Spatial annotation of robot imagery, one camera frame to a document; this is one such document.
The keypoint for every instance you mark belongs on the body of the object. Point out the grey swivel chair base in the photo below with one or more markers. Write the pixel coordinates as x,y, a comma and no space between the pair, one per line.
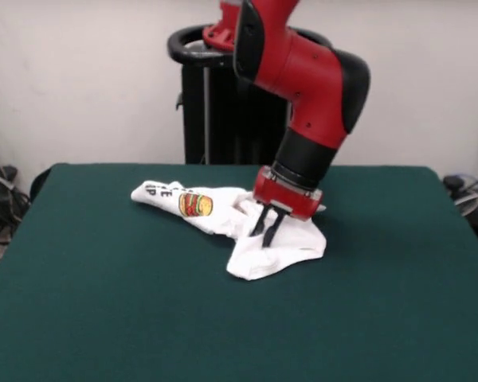
468,205

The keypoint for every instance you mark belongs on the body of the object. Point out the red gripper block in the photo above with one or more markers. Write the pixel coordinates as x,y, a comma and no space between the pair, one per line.
287,199

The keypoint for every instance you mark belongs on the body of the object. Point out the black rounded chair part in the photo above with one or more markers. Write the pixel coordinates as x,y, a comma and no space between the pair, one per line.
40,183

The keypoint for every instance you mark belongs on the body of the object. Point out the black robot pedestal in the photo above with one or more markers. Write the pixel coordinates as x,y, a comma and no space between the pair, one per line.
207,119

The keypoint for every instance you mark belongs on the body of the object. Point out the white printed T-shirt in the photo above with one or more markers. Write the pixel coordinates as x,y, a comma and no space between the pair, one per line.
279,250

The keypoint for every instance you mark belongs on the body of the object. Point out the dark green table cloth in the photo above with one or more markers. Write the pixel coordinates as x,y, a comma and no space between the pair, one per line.
103,318

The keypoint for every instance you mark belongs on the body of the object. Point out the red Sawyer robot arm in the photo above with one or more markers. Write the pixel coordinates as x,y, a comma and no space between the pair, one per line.
302,79

